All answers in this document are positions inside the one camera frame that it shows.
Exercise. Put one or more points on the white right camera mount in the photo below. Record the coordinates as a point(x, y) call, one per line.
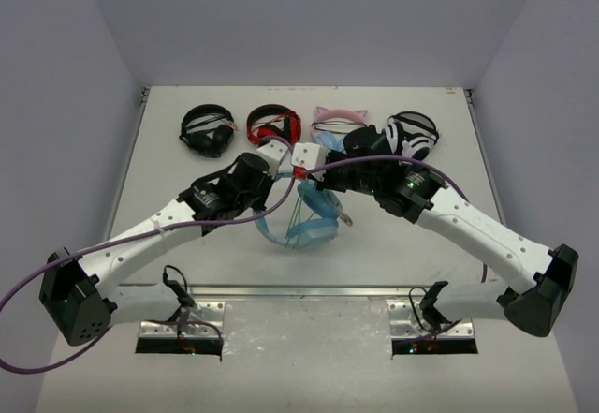
point(306, 157)

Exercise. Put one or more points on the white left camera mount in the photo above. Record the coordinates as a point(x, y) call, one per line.
point(273, 152)

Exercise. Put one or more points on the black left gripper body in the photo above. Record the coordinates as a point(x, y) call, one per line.
point(267, 188)

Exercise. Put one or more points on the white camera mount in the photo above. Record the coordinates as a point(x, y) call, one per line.
point(273, 152)
point(306, 157)

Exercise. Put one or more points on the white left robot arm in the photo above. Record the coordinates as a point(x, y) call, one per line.
point(85, 296)

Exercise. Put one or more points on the red black headphones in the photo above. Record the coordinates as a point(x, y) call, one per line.
point(273, 120)

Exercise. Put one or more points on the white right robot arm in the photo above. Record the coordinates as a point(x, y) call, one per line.
point(534, 280)

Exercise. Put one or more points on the right metal mounting bracket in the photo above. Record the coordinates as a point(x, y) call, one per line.
point(403, 324)

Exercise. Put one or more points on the light blue headphones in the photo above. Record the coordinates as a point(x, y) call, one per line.
point(315, 219)

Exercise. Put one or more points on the metal mounting bracket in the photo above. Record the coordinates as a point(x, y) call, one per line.
point(200, 323)
point(403, 324)

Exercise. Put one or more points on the white black headphones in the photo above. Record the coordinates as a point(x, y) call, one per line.
point(411, 134)

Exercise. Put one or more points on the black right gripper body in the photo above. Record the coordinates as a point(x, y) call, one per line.
point(343, 177)

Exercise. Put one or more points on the left metal mounting bracket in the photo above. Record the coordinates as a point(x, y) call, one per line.
point(200, 323)

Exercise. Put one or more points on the aluminium table rail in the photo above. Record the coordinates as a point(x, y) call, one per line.
point(241, 292)

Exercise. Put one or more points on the pink blue cat-ear headphones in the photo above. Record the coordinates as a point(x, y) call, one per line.
point(331, 126)

